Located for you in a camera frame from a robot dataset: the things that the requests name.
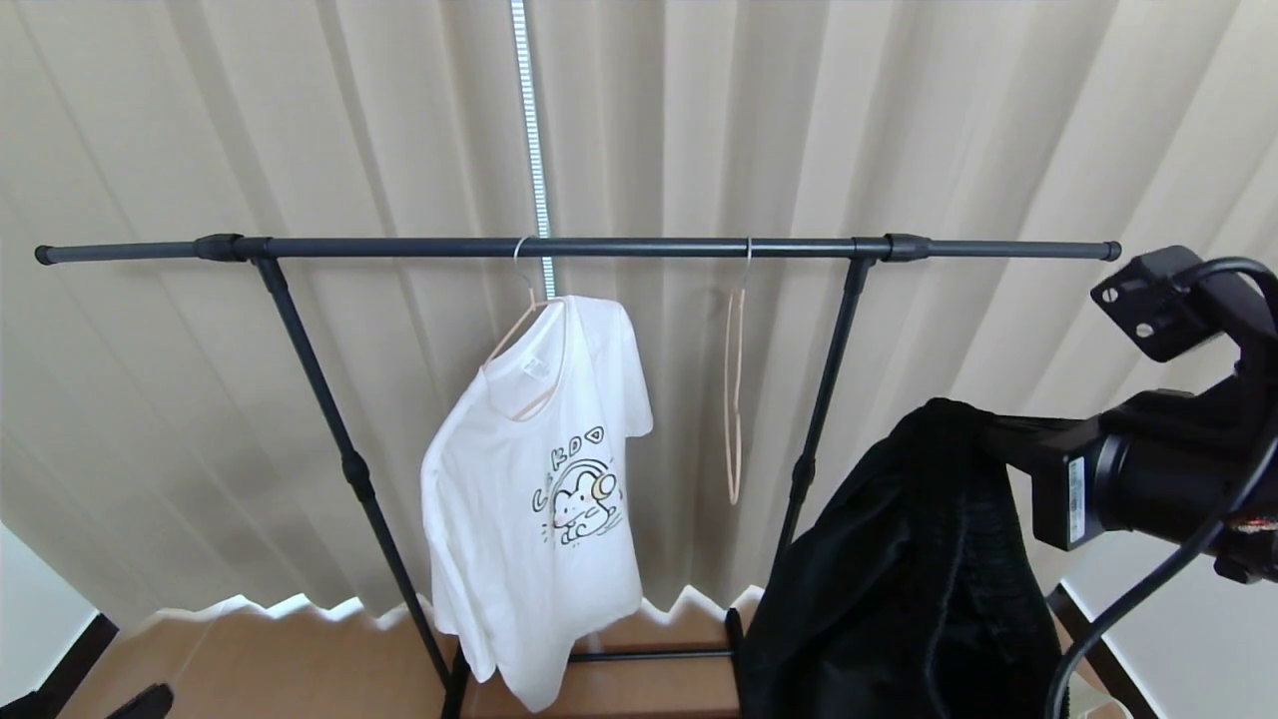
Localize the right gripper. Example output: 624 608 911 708
1031 389 1278 585

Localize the black garment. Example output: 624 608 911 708
739 397 1065 719

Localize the white printed t-shirt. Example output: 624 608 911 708
419 295 655 713

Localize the pink clothes hanger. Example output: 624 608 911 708
723 238 753 506
486 238 566 421

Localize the black clothes rack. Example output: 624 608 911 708
35 234 1123 719

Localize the black cable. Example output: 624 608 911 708
1043 258 1278 719

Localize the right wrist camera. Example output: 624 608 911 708
1090 247 1278 395

